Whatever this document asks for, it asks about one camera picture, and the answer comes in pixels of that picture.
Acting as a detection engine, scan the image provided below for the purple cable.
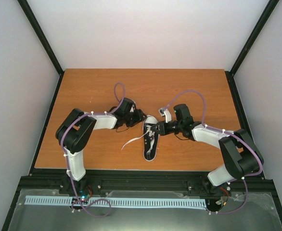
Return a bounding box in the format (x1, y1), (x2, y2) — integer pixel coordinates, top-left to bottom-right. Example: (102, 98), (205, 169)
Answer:
(166, 90), (264, 215)
(61, 82), (127, 218)

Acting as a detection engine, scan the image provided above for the black aluminium frame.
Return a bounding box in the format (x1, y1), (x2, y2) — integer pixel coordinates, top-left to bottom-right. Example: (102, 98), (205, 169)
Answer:
(2, 0), (282, 231)

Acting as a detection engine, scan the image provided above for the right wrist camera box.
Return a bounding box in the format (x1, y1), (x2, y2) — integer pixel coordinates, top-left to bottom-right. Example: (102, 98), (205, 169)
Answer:
(158, 108), (172, 123)

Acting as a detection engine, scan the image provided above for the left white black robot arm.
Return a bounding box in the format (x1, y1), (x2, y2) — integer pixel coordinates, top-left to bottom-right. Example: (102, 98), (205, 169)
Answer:
(55, 98), (145, 194)

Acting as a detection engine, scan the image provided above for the small electronics board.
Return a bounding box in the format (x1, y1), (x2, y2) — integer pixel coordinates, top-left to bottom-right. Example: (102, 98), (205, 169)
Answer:
(79, 185), (93, 206)

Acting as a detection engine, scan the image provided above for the light blue slotted cable duct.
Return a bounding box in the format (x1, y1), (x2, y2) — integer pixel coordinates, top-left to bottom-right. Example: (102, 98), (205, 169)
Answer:
(24, 195), (206, 210)

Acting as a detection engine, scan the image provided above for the black white canvas sneaker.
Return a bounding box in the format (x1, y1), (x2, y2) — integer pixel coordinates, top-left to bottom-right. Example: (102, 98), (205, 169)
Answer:
(143, 115), (159, 162)

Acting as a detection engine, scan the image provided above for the white shoelace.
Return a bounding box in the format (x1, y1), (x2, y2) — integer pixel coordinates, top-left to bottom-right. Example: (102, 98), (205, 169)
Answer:
(121, 134), (144, 150)

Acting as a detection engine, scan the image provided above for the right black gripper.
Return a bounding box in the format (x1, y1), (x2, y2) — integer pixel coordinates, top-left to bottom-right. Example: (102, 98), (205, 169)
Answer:
(151, 120), (183, 136)

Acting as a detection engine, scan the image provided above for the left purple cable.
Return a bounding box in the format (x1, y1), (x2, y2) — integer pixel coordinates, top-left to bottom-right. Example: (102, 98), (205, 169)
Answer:
(61, 82), (127, 218)

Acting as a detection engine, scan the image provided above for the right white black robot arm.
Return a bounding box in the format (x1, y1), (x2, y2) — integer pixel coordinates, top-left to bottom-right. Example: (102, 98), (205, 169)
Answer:
(149, 104), (264, 194)

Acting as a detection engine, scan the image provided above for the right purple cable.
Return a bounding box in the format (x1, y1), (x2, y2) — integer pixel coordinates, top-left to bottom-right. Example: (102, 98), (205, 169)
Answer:
(166, 90), (264, 215)

